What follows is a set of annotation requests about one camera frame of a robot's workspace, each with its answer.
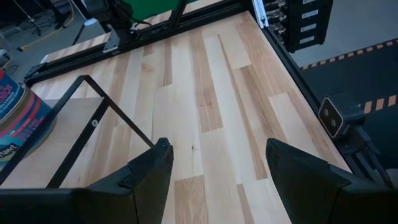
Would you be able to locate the silver aluminium bar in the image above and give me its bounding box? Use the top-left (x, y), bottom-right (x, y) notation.
top-left (251, 0), bottom-right (270, 29)

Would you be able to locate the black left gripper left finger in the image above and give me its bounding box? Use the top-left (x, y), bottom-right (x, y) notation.
top-left (86, 137), bottom-right (174, 224)

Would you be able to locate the black rack with white labels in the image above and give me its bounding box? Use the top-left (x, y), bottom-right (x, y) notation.
top-left (261, 0), bottom-right (334, 54)

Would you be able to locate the black table-level camera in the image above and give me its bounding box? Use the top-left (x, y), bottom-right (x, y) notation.
top-left (317, 91), bottom-right (366, 139)

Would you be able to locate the black tripod stand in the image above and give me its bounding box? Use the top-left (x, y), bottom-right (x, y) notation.
top-left (12, 0), bottom-right (43, 37)

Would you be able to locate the yellow floor cable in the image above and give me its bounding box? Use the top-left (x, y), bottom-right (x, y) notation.
top-left (17, 0), bottom-right (75, 52)

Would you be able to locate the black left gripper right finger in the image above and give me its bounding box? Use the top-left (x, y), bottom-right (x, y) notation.
top-left (266, 138), bottom-right (374, 224)

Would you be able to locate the black mat with orange stripes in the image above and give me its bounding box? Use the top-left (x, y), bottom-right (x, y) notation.
top-left (298, 37), bottom-right (398, 169)

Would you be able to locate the green mat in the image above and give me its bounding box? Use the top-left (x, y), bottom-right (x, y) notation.
top-left (124, 0), bottom-right (200, 22)

